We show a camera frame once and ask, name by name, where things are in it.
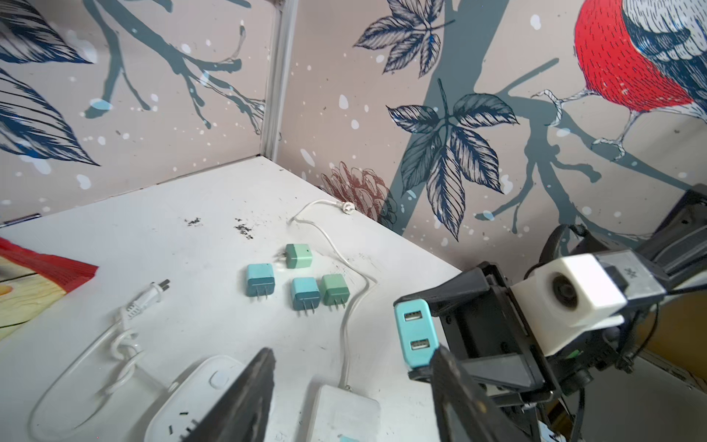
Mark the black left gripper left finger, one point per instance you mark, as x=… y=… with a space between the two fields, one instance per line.
x=243 y=411

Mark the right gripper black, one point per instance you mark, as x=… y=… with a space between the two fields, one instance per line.
x=479 y=322

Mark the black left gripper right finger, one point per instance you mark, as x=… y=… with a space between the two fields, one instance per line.
x=463 y=410

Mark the teal charger plug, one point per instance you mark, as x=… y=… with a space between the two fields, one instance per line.
x=417 y=332
x=260 y=280
x=305 y=294

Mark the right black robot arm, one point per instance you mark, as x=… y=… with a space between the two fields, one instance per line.
x=676 y=256

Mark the green charger plug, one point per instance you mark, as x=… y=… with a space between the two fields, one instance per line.
x=335 y=291

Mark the white square power socket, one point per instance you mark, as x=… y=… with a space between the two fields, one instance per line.
x=194 y=397

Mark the long white power strip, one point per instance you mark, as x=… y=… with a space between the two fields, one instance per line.
x=339 y=415

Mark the light green charger right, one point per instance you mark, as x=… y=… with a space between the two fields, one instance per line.
x=297 y=256

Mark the red chips bag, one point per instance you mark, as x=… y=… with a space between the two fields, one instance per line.
x=31 y=282

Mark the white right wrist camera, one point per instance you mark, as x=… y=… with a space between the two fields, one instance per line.
x=582 y=293

